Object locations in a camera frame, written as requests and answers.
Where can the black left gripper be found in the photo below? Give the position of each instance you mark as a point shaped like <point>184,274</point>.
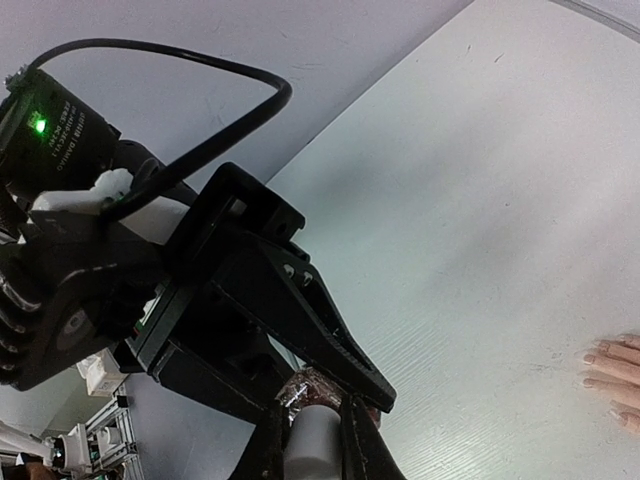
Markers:
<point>73,284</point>

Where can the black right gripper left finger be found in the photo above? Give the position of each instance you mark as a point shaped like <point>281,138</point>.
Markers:
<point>263,457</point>

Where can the mannequin hand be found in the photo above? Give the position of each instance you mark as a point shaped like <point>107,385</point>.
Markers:
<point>613,371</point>

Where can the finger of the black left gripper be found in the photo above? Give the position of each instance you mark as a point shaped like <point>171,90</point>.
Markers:
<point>281,291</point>

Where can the aluminium table edge rail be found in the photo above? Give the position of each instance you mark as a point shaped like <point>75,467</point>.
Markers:
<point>621,16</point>

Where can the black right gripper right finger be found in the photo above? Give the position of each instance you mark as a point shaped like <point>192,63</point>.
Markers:
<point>365,454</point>

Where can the white nail polish cap brush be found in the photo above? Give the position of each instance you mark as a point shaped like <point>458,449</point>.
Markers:
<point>314,448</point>

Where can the nail polish bottle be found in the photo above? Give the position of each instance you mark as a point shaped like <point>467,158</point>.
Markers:
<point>309,387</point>

